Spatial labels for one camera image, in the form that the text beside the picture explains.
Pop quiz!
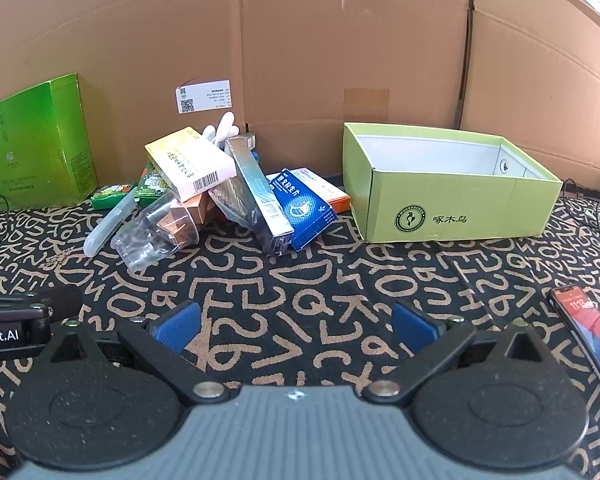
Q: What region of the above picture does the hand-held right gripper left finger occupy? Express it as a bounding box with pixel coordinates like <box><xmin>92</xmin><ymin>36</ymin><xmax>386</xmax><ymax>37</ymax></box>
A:
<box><xmin>37</xmin><ymin>301</ymin><xmax>231</xmax><ymax>407</ymax></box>

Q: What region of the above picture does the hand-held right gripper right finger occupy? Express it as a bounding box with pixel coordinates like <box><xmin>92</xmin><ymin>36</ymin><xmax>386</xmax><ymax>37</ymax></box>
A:
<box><xmin>362</xmin><ymin>301</ymin><xmax>560</xmax><ymax>406</ymax></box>

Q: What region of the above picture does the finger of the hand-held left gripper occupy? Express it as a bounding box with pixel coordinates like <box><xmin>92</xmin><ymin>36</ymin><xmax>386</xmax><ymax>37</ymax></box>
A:
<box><xmin>0</xmin><ymin>285</ymin><xmax>83</xmax><ymax>322</ymax></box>

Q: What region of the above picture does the small copper box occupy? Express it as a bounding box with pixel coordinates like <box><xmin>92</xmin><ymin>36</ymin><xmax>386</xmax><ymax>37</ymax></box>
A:
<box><xmin>181</xmin><ymin>191</ymin><xmax>212</xmax><ymax>226</ymax></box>
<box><xmin>159</xmin><ymin>214</ymin><xmax>197</xmax><ymax>250</ymax></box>

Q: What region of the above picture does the clear plastic packaging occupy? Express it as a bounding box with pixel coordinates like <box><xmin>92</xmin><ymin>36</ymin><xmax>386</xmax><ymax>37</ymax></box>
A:
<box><xmin>114</xmin><ymin>192</ymin><xmax>201</xmax><ymax>273</ymax></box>

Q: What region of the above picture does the small green printed box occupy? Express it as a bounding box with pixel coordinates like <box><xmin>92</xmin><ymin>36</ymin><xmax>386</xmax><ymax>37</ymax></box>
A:
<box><xmin>135</xmin><ymin>165</ymin><xmax>172</xmax><ymax>206</ymax></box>
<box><xmin>91</xmin><ymin>182</ymin><xmax>137</xmax><ymax>210</ymax></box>

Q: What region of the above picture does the light green shoe box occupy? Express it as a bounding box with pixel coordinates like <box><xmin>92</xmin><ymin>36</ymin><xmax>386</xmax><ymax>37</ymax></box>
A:
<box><xmin>342</xmin><ymin>121</ymin><xmax>563</xmax><ymax>244</ymax></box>

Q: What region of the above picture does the yellow white medicine box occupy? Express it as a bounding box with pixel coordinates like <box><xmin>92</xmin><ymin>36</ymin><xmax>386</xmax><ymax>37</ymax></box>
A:
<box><xmin>145</xmin><ymin>127</ymin><xmax>238</xmax><ymax>201</ymax></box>

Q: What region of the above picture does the black patterned tablecloth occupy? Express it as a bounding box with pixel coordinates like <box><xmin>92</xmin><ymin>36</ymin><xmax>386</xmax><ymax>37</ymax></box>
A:
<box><xmin>0</xmin><ymin>175</ymin><xmax>600</xmax><ymax>480</ymax></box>

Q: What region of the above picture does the tall green box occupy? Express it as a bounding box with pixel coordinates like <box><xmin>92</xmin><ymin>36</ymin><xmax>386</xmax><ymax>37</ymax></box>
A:
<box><xmin>0</xmin><ymin>72</ymin><xmax>98</xmax><ymax>207</ymax></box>

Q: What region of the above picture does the silver box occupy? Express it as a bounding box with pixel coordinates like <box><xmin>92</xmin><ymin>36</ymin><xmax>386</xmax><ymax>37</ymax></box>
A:
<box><xmin>224</xmin><ymin>135</ymin><xmax>295</xmax><ymax>256</ymax></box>

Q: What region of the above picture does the orange white medicine box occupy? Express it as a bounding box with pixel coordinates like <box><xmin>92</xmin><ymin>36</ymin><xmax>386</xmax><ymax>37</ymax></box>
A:
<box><xmin>300</xmin><ymin>167</ymin><xmax>352</xmax><ymax>213</ymax></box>

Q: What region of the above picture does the blue medicine box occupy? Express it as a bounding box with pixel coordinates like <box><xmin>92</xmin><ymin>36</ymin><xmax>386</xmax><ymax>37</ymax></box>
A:
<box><xmin>270</xmin><ymin>169</ymin><xmax>337</xmax><ymax>252</ymax></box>

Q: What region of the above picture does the black smartphone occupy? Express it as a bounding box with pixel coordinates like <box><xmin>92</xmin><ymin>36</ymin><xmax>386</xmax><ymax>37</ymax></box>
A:
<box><xmin>548</xmin><ymin>286</ymin><xmax>600</xmax><ymax>393</ymax></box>

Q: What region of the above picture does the white shipping label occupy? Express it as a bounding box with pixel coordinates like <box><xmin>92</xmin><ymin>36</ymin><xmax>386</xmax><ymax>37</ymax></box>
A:
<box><xmin>175</xmin><ymin>80</ymin><xmax>232</xmax><ymax>114</ymax></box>

